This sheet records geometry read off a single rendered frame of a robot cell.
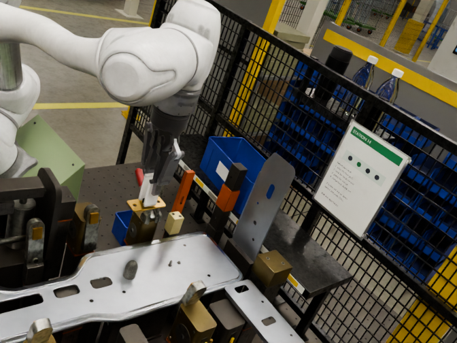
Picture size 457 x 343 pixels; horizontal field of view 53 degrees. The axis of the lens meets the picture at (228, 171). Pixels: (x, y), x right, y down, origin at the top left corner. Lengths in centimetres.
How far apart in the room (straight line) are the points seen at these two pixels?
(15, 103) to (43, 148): 21
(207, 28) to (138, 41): 17
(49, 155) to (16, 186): 62
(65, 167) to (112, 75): 102
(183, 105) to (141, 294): 52
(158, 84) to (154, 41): 6
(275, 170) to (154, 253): 41
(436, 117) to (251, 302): 192
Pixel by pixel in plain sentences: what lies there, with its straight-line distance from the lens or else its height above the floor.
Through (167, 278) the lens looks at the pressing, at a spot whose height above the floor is 100.
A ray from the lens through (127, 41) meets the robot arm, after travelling 69.
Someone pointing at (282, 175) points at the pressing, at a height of 130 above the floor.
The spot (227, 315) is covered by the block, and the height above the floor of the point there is 98.
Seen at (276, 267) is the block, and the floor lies 106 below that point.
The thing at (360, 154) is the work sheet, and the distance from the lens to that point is 146.
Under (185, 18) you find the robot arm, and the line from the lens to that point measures 82.
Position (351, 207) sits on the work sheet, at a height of 122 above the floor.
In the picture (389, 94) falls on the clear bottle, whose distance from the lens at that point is 150.
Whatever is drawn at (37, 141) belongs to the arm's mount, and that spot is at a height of 94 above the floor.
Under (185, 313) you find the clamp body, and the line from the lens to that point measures 112.
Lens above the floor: 184
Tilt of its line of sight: 27 degrees down
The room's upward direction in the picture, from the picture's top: 21 degrees clockwise
